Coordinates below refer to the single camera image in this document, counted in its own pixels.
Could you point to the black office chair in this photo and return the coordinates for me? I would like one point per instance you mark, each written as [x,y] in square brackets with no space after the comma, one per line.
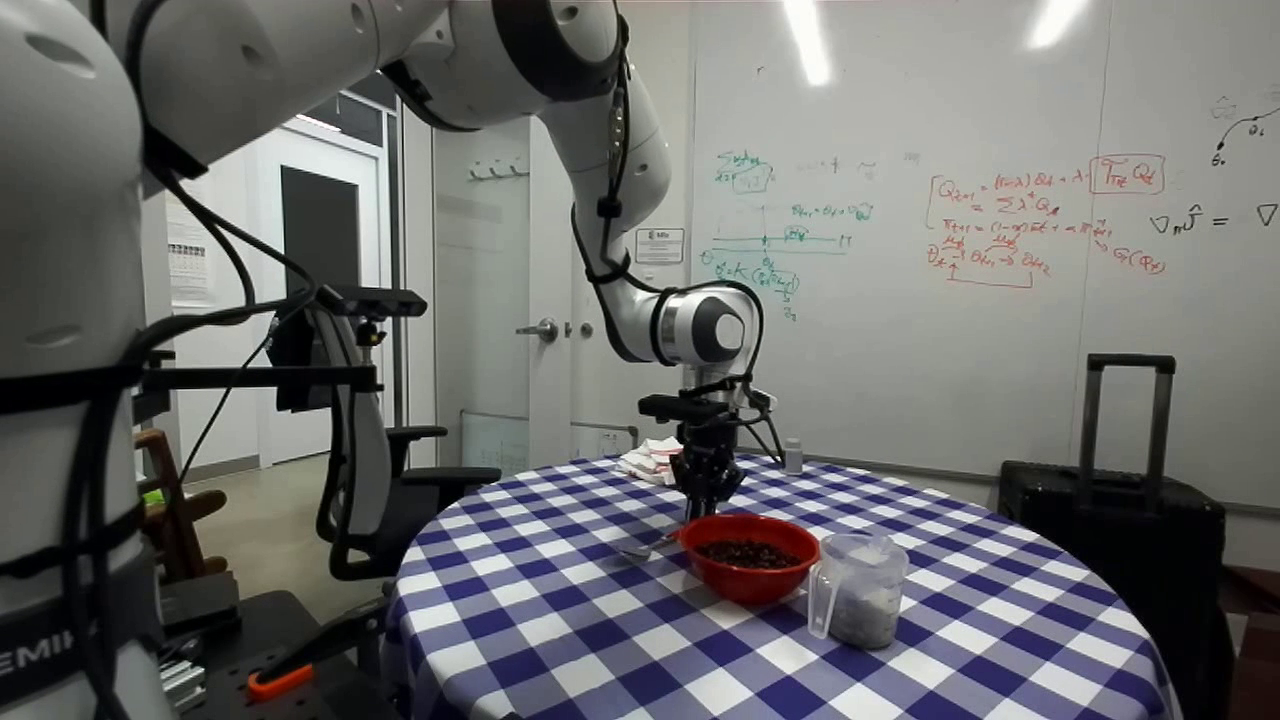
[355,454]

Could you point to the black camera on stand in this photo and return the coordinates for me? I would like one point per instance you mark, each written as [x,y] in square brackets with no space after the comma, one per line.
[385,302]

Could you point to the clear plastic measuring jug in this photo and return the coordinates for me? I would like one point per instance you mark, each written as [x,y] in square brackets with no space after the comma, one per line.
[867,587]

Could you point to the red plastic bowl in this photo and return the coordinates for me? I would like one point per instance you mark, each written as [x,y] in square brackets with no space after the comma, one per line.
[746,577]

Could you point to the white crumpled cloth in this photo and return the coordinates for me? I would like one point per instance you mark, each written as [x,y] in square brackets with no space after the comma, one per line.
[651,460]

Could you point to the black wheeled suitcase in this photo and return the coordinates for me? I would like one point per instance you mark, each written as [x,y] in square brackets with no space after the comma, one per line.
[1133,532]

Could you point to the wall whiteboard with writing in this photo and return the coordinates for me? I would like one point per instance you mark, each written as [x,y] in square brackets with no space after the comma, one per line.
[986,332]

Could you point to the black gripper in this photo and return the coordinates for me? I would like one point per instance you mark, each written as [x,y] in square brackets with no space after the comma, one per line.
[707,454]

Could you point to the white door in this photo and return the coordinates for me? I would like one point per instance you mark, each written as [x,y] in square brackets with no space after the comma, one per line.
[487,306]

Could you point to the paper sign on wall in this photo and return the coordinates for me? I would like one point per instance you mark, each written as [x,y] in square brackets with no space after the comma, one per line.
[656,247]

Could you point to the small metal shaker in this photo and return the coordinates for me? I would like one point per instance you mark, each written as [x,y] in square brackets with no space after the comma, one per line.
[795,460]

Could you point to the large coffee bean pile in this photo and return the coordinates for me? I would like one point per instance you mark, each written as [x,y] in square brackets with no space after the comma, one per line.
[749,548]

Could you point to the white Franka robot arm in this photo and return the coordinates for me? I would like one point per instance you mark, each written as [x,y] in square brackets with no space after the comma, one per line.
[67,265]

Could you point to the blue white checkered tablecloth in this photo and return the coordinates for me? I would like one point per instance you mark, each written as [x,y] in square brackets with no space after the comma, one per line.
[601,624]

